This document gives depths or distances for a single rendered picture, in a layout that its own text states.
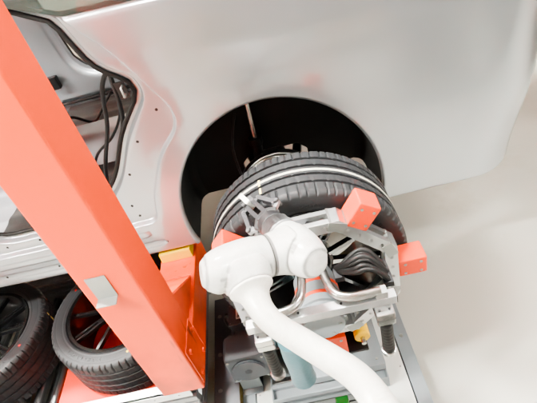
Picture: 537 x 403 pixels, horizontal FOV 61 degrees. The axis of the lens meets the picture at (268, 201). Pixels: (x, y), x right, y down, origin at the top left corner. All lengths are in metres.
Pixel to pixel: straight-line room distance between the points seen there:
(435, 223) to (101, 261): 2.07
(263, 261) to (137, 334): 0.65
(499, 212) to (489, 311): 0.71
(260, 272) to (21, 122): 0.59
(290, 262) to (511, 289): 1.72
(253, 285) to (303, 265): 0.12
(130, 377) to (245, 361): 0.50
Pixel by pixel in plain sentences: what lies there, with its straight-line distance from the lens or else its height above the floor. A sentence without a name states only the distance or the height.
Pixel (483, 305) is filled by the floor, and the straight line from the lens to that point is 2.51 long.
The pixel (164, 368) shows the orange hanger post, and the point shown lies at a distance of 1.69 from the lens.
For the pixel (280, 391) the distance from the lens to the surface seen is 2.14.
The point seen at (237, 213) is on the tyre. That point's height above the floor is 1.12.
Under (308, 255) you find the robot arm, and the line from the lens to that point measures 1.01.
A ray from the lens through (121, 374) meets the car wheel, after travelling 2.11.
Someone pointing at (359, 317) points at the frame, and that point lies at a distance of 1.67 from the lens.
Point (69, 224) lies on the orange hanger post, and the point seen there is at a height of 1.38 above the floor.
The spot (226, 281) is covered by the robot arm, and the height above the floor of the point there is 1.29.
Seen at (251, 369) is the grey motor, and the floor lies 0.34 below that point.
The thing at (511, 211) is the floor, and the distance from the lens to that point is 2.98.
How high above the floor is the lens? 2.01
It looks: 39 degrees down
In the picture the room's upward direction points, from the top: 17 degrees counter-clockwise
